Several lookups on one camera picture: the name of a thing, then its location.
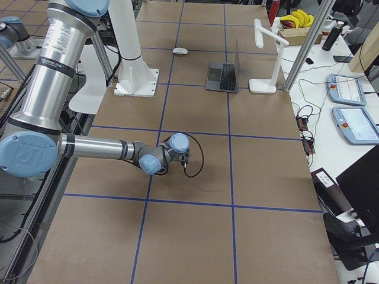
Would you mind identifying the aluminium frame post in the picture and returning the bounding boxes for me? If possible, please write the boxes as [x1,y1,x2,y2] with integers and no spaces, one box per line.
[283,0,335,93]

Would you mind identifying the grey laptop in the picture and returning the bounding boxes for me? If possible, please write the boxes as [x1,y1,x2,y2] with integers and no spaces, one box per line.
[205,40,240,93]

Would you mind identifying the near blue teach pendant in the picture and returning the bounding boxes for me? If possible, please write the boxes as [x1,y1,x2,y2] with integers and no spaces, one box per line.
[332,106,378,146]

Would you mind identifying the cardboard box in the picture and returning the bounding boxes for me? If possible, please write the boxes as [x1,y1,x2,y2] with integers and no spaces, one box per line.
[278,27,310,46]

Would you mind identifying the far blue teach pendant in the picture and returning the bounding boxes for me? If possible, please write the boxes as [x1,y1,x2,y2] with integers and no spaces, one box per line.
[327,73,366,107]

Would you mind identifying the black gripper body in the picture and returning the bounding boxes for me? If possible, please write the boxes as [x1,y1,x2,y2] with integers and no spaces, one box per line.
[172,149,190,168]

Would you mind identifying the yellow toy bananas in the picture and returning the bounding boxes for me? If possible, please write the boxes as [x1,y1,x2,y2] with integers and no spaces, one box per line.
[280,9,314,28]

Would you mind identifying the white computer mouse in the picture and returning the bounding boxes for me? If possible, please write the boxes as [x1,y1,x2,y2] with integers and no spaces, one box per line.
[172,47,188,55]

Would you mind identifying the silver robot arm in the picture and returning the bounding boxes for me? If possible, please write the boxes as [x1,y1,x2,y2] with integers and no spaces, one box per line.
[1,1,190,178]
[1,16,37,55]

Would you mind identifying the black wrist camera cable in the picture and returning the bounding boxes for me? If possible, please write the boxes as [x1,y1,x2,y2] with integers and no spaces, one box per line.
[153,133,204,178]

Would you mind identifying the white desk lamp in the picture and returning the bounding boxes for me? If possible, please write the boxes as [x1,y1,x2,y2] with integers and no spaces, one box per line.
[248,18,290,95]

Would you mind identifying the white camera mast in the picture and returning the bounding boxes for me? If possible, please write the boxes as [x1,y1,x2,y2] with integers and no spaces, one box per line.
[108,0,159,98]

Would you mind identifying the blue teach pendant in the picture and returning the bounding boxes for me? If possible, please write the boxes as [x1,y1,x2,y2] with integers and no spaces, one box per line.
[332,106,378,146]
[327,73,366,107]

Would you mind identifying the black monitor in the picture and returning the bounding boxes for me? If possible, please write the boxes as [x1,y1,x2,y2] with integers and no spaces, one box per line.
[336,146,378,232]

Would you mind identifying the black bottle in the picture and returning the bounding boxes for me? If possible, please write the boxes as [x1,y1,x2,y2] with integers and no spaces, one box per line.
[322,21,345,51]

